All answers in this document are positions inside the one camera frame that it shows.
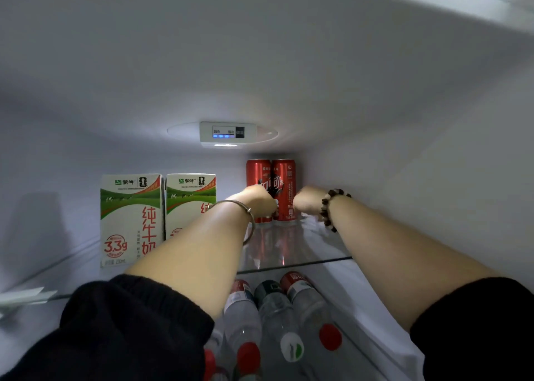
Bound person's right hand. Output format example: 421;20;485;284
291;185;330;217

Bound person's left hand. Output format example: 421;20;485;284
227;184;278;220

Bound red can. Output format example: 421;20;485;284
271;159;298;222
246;159;274;224

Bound milk carton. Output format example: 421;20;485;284
100;173;165;268
165;173;217;240

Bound white green cap bottle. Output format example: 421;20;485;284
254;279;305;363

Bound white refrigerator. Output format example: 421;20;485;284
0;0;534;381

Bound person's right forearm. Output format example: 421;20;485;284
329;195;500;332

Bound person's left forearm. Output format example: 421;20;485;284
125;201;255;321

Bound person's black left sleeve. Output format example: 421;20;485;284
0;274;216;381

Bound person's black sleeve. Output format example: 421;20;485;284
410;277;534;381
0;274;216;381

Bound person's black right sleeve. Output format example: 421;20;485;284
410;277;534;381

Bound silver bangle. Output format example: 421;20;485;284
208;199;256;246

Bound brown white beaded bracelet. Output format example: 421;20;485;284
320;189;353;234

